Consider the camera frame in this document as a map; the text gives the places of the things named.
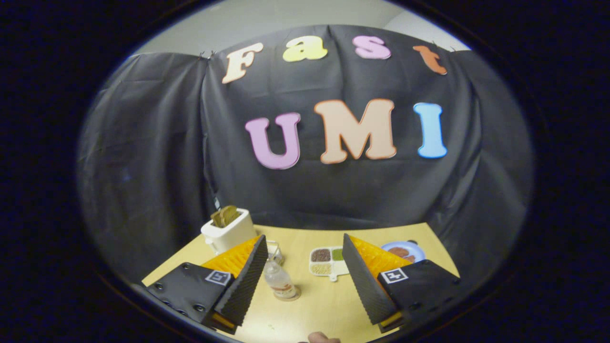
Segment round wooden coaster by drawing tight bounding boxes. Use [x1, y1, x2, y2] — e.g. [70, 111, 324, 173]
[274, 285, 302, 302]

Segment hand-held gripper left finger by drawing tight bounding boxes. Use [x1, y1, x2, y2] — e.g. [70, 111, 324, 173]
[145, 234, 268, 335]

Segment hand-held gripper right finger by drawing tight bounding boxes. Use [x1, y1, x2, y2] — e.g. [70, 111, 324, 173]
[342, 233, 462, 333]

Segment toasted bread slices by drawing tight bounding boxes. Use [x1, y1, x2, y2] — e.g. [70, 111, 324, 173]
[211, 205, 241, 228]

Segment white toaster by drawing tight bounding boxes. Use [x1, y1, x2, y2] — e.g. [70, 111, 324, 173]
[201, 208, 257, 255]

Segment blue plate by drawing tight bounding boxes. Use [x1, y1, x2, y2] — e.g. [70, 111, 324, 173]
[381, 241, 426, 264]

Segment clear glass cup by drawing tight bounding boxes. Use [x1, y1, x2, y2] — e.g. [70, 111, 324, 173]
[266, 240, 285, 265]

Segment white divided grain dish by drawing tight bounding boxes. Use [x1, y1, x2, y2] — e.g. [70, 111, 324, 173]
[309, 246, 351, 282]

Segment wooden table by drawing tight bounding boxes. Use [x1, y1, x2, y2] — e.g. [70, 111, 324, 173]
[142, 222, 460, 343]

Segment black backdrop cloth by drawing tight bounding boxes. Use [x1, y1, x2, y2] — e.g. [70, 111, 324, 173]
[79, 25, 534, 286]

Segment brown food pieces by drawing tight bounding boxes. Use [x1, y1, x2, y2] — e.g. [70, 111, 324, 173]
[388, 246, 417, 262]

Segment clear plastic juice bottle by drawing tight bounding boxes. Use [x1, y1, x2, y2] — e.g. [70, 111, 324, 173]
[264, 257, 297, 300]

